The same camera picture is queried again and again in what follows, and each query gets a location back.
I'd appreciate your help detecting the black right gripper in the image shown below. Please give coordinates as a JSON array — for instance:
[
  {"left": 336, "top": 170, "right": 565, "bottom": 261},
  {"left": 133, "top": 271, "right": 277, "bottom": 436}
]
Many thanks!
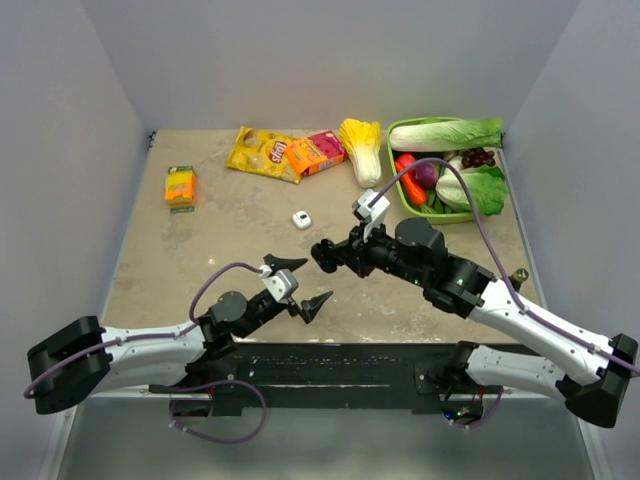
[{"left": 331, "top": 216, "right": 428, "bottom": 288}]

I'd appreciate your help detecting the black earbud charging case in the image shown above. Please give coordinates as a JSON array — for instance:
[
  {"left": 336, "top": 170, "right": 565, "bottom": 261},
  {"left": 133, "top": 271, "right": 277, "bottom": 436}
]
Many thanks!
[{"left": 311, "top": 239, "right": 338, "bottom": 274}]

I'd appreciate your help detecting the white earbud charging case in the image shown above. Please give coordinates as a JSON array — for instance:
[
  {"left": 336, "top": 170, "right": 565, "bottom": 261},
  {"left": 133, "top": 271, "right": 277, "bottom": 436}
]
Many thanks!
[{"left": 292, "top": 211, "right": 312, "bottom": 230}]

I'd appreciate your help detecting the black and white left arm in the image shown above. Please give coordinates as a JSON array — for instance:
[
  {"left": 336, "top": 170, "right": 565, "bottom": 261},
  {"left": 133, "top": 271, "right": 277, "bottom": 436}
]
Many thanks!
[{"left": 23, "top": 255, "right": 331, "bottom": 415}]

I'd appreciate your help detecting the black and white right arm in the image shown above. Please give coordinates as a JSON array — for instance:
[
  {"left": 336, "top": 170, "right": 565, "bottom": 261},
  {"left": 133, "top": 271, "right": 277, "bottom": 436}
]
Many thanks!
[{"left": 312, "top": 218, "right": 638, "bottom": 428}]

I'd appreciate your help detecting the green plastic basket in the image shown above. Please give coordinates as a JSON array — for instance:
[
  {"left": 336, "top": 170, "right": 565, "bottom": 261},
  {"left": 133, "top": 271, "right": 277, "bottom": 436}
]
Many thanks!
[{"left": 387, "top": 142, "right": 502, "bottom": 225}]

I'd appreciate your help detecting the orange red pepper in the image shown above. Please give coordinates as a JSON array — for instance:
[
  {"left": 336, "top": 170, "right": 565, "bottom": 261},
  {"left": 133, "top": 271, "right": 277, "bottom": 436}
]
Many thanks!
[{"left": 395, "top": 159, "right": 428, "bottom": 207}]

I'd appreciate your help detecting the purple red onion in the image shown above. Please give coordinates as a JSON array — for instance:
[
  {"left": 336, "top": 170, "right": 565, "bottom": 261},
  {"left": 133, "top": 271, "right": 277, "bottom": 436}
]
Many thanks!
[{"left": 413, "top": 163, "right": 440, "bottom": 190}]

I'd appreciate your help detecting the red apple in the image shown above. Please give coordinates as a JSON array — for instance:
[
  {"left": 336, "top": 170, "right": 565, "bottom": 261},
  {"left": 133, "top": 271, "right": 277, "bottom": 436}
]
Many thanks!
[{"left": 395, "top": 153, "right": 416, "bottom": 172}]

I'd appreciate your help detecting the yellow white napa cabbage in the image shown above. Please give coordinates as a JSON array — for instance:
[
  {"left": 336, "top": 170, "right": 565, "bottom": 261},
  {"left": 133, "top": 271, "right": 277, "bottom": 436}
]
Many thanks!
[{"left": 339, "top": 118, "right": 382, "bottom": 189}]

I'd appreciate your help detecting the orange pink snack box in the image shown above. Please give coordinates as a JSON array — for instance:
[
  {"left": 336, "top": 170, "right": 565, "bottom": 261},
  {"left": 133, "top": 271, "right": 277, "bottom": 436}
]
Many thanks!
[{"left": 284, "top": 130, "right": 347, "bottom": 177}]

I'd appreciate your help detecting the green leafy bok choy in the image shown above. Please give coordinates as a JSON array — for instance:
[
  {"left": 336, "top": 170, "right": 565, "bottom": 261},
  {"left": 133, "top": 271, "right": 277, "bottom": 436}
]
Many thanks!
[{"left": 435, "top": 156, "right": 508, "bottom": 216}]

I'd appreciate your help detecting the long green white cabbage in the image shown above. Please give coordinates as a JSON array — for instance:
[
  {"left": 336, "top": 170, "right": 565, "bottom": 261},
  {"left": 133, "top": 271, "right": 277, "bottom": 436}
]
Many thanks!
[{"left": 387, "top": 117, "right": 504, "bottom": 152}]

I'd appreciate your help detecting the purple grapes bunch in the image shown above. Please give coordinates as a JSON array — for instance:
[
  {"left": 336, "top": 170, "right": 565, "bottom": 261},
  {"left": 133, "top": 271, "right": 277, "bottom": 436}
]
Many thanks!
[{"left": 461, "top": 147, "right": 496, "bottom": 169}]

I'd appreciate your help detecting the yellow chips bag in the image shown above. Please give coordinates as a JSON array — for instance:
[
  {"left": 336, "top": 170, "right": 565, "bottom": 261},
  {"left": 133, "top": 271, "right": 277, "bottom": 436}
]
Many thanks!
[{"left": 226, "top": 126, "right": 302, "bottom": 184}]

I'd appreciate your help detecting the green glass bottle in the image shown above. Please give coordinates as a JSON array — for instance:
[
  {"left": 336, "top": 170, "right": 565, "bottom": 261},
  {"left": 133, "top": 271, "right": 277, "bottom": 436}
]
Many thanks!
[{"left": 508, "top": 268, "right": 529, "bottom": 292}]

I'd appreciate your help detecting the orange yellow sponge pack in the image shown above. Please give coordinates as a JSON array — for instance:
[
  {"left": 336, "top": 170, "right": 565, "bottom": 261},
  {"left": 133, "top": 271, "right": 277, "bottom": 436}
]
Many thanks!
[{"left": 164, "top": 166, "right": 197, "bottom": 214}]

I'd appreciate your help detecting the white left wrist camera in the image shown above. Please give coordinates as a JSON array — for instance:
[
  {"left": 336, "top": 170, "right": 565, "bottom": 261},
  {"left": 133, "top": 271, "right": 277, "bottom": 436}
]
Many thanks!
[{"left": 259, "top": 265, "right": 299, "bottom": 304}]

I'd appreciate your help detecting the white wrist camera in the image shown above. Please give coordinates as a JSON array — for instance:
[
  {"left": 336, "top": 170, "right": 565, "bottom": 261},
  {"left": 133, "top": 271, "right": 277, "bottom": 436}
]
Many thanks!
[
  {"left": 352, "top": 189, "right": 390, "bottom": 243},
  {"left": 259, "top": 265, "right": 299, "bottom": 304}
]

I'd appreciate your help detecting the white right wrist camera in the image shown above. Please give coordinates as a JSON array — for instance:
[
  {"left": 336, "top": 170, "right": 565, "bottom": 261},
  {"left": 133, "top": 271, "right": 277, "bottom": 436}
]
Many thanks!
[{"left": 352, "top": 189, "right": 390, "bottom": 243}]

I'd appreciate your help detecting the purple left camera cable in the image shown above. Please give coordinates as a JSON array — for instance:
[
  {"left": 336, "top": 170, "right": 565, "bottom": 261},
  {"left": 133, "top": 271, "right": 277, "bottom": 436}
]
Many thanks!
[{"left": 23, "top": 261, "right": 269, "bottom": 399}]

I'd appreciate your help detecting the purple camera cable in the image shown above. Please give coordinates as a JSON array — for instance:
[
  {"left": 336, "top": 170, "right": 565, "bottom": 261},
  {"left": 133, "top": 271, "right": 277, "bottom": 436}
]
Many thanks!
[
  {"left": 369, "top": 157, "right": 640, "bottom": 376},
  {"left": 23, "top": 261, "right": 269, "bottom": 399}
]

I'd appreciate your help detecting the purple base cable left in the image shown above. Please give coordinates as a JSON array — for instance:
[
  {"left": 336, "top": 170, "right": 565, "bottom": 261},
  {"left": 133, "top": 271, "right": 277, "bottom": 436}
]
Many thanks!
[{"left": 168, "top": 378, "right": 269, "bottom": 444}]

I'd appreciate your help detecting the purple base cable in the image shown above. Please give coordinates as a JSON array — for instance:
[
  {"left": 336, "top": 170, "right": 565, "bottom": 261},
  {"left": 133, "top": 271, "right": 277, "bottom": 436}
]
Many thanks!
[
  {"left": 447, "top": 382, "right": 506, "bottom": 431},
  {"left": 168, "top": 378, "right": 269, "bottom": 444}
]

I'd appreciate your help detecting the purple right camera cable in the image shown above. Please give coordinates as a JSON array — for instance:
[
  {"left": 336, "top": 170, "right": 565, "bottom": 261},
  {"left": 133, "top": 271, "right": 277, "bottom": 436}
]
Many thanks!
[{"left": 369, "top": 157, "right": 640, "bottom": 376}]

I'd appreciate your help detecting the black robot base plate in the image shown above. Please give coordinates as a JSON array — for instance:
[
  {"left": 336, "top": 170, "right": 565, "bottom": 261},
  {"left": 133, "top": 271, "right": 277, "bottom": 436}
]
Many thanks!
[{"left": 151, "top": 343, "right": 478, "bottom": 415}]

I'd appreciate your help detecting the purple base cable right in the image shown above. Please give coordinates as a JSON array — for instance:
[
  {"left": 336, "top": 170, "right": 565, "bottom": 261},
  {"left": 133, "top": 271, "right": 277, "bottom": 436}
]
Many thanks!
[{"left": 447, "top": 382, "right": 506, "bottom": 431}]

